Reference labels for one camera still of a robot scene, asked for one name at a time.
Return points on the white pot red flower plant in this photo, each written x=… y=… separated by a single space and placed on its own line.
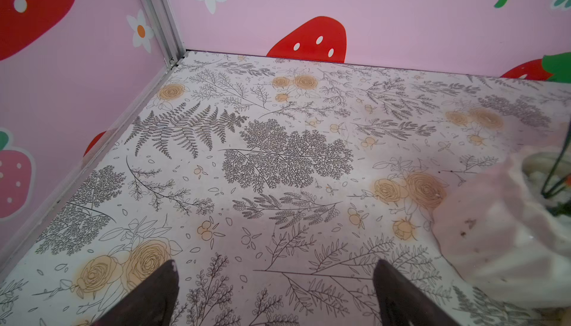
x=507 y=230

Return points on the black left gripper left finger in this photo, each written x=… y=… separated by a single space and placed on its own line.
x=151 y=303

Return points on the silver corner frame post left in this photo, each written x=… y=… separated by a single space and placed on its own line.
x=159 y=12

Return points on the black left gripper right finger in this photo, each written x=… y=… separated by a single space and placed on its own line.
x=402 y=303

